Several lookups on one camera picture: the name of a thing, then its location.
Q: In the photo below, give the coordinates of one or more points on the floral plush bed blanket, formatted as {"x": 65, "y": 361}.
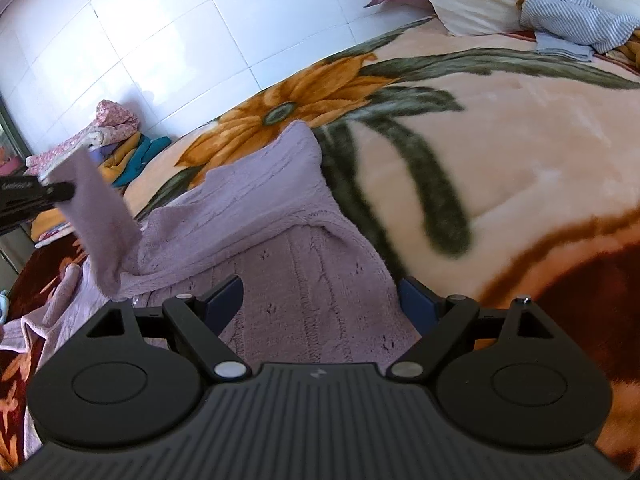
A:
{"x": 475, "y": 165}

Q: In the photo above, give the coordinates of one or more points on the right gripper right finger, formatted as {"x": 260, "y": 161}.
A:
{"x": 443, "y": 323}

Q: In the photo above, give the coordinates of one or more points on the red patterned folded cloth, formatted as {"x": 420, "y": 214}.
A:
{"x": 55, "y": 233}

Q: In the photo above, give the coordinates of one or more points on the purple folded garment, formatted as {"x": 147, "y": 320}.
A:
{"x": 102, "y": 153}

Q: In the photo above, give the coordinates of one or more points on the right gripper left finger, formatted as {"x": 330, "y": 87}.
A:
{"x": 196, "y": 323}

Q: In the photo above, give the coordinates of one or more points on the orange folded garment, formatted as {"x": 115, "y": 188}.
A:
{"x": 111, "y": 168}

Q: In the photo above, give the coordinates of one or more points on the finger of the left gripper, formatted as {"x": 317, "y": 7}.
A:
{"x": 58, "y": 191}

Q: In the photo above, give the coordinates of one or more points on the lilac knitted cardigan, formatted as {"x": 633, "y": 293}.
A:
{"x": 315, "y": 290}

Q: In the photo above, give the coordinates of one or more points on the pink floral folded garment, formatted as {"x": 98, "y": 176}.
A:
{"x": 114, "y": 123}

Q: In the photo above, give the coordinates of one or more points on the blue striped crumpled shirt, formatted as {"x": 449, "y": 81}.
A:
{"x": 578, "y": 29}

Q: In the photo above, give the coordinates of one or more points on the teal folded garment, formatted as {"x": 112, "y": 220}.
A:
{"x": 146, "y": 150}

